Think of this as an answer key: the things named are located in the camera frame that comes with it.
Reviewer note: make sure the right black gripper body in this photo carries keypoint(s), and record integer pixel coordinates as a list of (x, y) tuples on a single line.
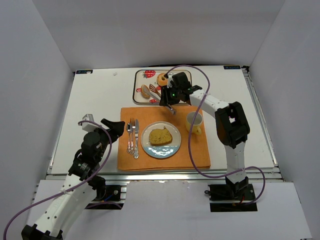
[(166, 99)]

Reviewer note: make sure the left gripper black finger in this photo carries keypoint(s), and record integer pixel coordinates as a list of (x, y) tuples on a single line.
[(115, 134), (113, 125)]

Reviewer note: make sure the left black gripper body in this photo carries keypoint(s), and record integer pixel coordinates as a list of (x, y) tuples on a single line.
[(107, 131)]

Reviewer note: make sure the metal serving tongs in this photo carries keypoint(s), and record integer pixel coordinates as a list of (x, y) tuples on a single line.
[(155, 93)]

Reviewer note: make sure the round sesame bun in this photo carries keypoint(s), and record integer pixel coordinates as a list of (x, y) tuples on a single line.
[(145, 92)]

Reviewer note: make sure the sliced loaf bread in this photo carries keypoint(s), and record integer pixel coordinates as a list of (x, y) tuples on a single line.
[(160, 137)]

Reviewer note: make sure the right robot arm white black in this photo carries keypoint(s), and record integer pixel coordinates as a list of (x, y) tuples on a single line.
[(232, 127)]

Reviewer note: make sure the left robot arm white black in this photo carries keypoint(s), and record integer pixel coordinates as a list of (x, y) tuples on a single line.
[(82, 183)]

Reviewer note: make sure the silver fork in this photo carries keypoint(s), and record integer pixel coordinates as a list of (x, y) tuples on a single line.
[(132, 129)]

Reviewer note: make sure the bagel with hole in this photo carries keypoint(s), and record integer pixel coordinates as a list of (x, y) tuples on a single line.
[(162, 80)]

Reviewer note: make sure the silver table knife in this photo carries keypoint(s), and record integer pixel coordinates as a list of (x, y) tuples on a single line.
[(136, 149)]

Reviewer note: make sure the strawberry pattern tray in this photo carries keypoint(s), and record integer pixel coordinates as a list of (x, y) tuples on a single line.
[(146, 77)]

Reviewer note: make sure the yellow mug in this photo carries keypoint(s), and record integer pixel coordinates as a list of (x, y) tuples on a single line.
[(193, 123)]

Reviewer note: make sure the round plate blue white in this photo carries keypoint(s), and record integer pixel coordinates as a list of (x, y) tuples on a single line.
[(166, 150)]

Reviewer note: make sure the right blue table label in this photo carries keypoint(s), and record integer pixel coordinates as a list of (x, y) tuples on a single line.
[(231, 67)]

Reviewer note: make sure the blue table label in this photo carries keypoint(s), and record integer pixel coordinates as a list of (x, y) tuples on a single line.
[(84, 71), (231, 67)]

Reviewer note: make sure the left blue table label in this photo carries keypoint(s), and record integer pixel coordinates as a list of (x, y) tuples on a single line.
[(84, 71)]

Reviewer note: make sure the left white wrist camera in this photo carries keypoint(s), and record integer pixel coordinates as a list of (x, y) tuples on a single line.
[(88, 126)]

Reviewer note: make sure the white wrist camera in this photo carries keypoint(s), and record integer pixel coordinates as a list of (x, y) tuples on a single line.
[(88, 126), (169, 82)]

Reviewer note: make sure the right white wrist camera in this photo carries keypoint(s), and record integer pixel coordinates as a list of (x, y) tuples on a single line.
[(169, 82)]

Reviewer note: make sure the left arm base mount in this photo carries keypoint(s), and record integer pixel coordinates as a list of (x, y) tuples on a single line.
[(109, 197)]

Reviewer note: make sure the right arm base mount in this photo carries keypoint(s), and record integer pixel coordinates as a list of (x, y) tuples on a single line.
[(221, 199)]

